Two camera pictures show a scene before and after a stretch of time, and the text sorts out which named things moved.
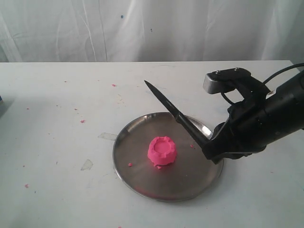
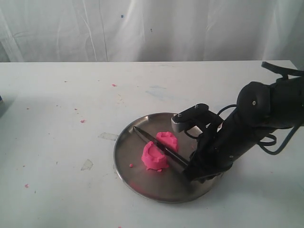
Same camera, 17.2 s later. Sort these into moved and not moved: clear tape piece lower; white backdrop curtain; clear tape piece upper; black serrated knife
Moved: black serrated knife
Not moved: clear tape piece upper; clear tape piece lower; white backdrop curtain
